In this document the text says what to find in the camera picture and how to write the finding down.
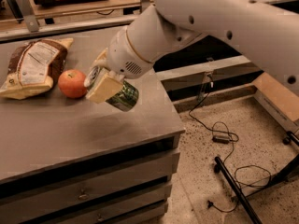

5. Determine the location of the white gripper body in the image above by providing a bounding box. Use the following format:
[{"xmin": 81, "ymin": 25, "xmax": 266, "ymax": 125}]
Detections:
[{"xmin": 107, "ymin": 26, "xmax": 153, "ymax": 79}]

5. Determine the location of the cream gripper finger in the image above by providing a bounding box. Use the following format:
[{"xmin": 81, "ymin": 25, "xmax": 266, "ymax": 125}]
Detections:
[
  {"xmin": 85, "ymin": 68, "xmax": 123, "ymax": 104},
  {"xmin": 93, "ymin": 49, "xmax": 108, "ymax": 69}
]

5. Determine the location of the green soda can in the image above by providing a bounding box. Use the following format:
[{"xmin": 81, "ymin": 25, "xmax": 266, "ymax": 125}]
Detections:
[{"xmin": 83, "ymin": 65, "xmax": 140, "ymax": 113}]

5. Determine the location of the red apple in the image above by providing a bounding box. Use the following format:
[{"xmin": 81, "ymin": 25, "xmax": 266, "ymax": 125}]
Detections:
[{"xmin": 58, "ymin": 69, "xmax": 87, "ymax": 99}]

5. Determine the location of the brown chip bag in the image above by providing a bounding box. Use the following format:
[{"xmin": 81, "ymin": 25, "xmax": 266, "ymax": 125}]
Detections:
[{"xmin": 0, "ymin": 38, "xmax": 74, "ymax": 100}]

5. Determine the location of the grey drawer cabinet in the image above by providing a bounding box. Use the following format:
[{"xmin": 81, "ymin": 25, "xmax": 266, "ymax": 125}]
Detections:
[{"xmin": 0, "ymin": 25, "xmax": 187, "ymax": 224}]

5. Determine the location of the black power adapter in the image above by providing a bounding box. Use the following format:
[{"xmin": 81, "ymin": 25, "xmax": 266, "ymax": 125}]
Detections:
[{"xmin": 212, "ymin": 135, "xmax": 230, "ymax": 144}]

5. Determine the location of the black stand leg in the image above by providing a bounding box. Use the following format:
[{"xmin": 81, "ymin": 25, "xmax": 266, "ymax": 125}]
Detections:
[{"xmin": 213, "ymin": 130, "xmax": 299, "ymax": 224}]

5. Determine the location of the metal rail frame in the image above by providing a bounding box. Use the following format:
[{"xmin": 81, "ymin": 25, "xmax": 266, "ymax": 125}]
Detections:
[{"xmin": 0, "ymin": 0, "xmax": 299, "ymax": 105}]

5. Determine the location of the black cable on floor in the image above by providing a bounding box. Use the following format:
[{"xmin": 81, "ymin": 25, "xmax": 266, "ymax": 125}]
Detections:
[{"xmin": 188, "ymin": 74, "xmax": 273, "ymax": 214}]

